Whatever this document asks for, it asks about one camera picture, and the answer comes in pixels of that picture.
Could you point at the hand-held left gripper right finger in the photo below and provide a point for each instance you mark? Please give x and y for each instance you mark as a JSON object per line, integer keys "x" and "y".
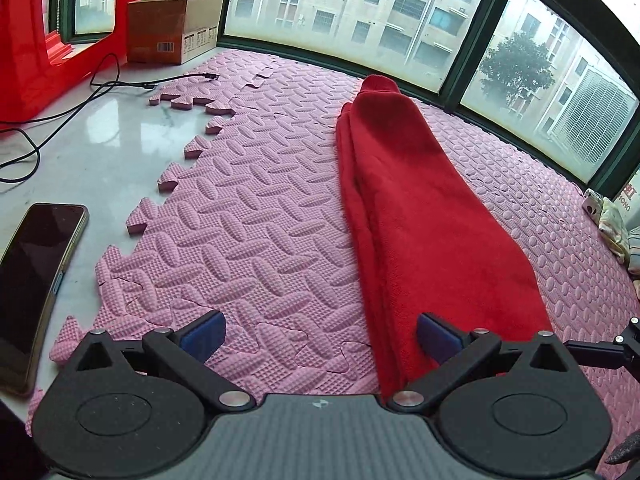
{"x": 437, "y": 337}

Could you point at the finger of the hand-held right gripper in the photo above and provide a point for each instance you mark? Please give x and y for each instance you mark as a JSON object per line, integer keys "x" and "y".
{"x": 600, "y": 352}

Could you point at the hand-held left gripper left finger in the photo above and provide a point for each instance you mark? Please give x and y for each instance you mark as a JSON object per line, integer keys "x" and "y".
{"x": 202, "y": 336}

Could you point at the red sweatpants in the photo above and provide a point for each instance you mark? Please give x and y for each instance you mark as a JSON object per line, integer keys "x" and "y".
{"x": 415, "y": 210}

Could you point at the person's right hand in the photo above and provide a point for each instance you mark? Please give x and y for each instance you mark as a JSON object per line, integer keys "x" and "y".
{"x": 625, "y": 447}

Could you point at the striped cloth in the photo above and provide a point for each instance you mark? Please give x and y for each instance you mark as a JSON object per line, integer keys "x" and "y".
{"x": 635, "y": 250}

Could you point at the pale yellow patterned cloth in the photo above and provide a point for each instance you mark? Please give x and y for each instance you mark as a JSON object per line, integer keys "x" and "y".
{"x": 612, "y": 230}

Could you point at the pink foam floor mat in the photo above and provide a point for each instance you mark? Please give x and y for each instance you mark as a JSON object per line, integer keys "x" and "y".
{"x": 250, "y": 185}

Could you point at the white printed box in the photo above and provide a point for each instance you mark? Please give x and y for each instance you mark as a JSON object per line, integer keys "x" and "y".
{"x": 631, "y": 192}

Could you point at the black smartphone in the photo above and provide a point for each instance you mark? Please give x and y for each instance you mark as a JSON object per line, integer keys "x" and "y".
{"x": 35, "y": 285}

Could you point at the white louvered panel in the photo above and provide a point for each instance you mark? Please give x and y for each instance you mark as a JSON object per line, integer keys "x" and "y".
{"x": 590, "y": 115}

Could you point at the green tree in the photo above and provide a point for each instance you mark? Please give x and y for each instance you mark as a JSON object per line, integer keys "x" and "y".
{"x": 515, "y": 70}

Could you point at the brown cardboard box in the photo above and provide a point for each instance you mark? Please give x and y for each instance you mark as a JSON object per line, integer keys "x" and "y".
{"x": 155, "y": 30}

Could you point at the red plastic stool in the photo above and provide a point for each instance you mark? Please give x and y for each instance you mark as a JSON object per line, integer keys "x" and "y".
{"x": 20, "y": 60}

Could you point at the beige apartment building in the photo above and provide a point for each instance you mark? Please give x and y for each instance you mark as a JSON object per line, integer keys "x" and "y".
{"x": 350, "y": 0}

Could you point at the dark green window frame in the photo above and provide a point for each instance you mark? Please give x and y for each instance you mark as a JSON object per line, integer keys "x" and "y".
{"x": 476, "y": 45}

